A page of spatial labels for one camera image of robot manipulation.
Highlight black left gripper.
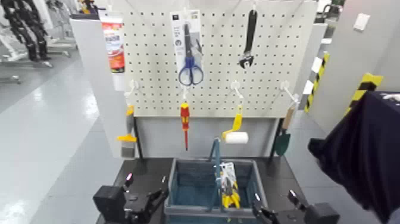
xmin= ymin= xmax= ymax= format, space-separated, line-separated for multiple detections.
xmin=123 ymin=172 xmax=170 ymax=224

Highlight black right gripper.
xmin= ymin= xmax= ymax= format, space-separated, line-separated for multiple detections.
xmin=252 ymin=189 xmax=308 ymax=224

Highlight yellow paint roller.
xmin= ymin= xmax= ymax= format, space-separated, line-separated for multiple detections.
xmin=221 ymin=104 xmax=249 ymax=145

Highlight yellow pliers in package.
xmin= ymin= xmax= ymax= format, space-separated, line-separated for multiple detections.
xmin=219 ymin=161 xmax=241 ymax=210

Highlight yellow grey scraper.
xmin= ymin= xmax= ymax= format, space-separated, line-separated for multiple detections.
xmin=116 ymin=104 xmax=138 ymax=158

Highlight red yellow screwdriver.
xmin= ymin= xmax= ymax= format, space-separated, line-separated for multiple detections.
xmin=180 ymin=102 xmax=190 ymax=151

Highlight dark navy cloth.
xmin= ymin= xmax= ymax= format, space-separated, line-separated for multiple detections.
xmin=307 ymin=91 xmax=400 ymax=224

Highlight white partition panel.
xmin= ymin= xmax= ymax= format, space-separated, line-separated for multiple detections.
xmin=69 ymin=17 xmax=138 ymax=158

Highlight white paper label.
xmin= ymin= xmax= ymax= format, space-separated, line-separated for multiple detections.
xmin=302 ymin=80 xmax=314 ymax=95
xmin=311 ymin=57 xmax=323 ymax=74

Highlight blue scissors on card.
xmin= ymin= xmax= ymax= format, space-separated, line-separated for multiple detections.
xmin=170 ymin=10 xmax=205 ymax=87

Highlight white perforated pegboard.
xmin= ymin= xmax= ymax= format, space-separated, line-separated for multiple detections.
xmin=112 ymin=0 xmax=319 ymax=119

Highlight white red glue tube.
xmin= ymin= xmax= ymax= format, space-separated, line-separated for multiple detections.
xmin=99 ymin=11 xmax=126 ymax=91

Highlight black adjustable wrench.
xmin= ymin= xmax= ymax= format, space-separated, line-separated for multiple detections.
xmin=239 ymin=9 xmax=258 ymax=70

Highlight black yellow machine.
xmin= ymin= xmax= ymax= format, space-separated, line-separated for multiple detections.
xmin=70 ymin=0 xmax=101 ymax=20

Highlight black humanoid robot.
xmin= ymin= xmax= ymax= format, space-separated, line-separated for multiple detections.
xmin=0 ymin=0 xmax=52 ymax=62

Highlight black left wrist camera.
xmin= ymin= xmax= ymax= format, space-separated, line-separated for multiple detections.
xmin=93 ymin=185 xmax=126 ymax=223

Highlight blue grey crate with handle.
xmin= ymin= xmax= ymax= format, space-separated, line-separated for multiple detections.
xmin=164 ymin=136 xmax=270 ymax=224

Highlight green trowel wooden handle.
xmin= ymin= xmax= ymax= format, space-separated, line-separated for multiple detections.
xmin=274 ymin=97 xmax=301 ymax=157

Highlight yellow black striped post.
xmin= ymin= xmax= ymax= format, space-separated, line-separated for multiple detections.
xmin=343 ymin=72 xmax=385 ymax=116

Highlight white wall plate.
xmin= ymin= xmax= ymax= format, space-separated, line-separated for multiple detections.
xmin=353 ymin=13 xmax=371 ymax=32

